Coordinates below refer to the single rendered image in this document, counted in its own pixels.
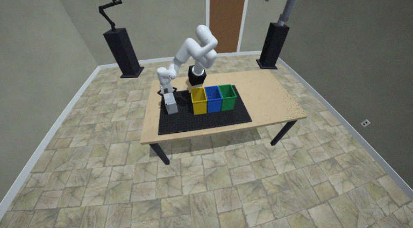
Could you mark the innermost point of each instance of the yellow open-top bin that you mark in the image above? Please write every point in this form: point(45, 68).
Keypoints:
point(199, 100)

